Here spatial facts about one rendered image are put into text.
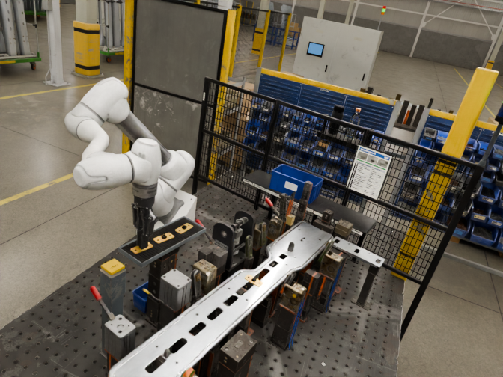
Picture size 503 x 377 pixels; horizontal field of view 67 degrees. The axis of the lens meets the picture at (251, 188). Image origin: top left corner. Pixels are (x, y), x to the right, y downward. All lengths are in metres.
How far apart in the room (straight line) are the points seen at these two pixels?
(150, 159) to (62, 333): 0.93
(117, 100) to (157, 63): 2.60
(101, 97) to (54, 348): 1.07
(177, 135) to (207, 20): 1.28
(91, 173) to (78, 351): 0.85
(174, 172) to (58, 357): 1.02
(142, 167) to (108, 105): 0.57
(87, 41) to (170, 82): 5.06
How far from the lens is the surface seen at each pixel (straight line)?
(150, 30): 4.45
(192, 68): 4.17
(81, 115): 1.82
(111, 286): 1.51
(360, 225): 2.36
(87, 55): 9.30
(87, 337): 1.90
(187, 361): 1.41
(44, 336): 1.93
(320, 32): 8.59
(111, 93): 1.84
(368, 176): 2.42
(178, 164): 2.15
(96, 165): 1.28
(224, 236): 1.75
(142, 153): 1.33
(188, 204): 2.32
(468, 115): 2.28
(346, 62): 8.50
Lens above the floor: 2.10
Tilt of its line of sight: 26 degrees down
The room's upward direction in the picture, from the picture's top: 11 degrees clockwise
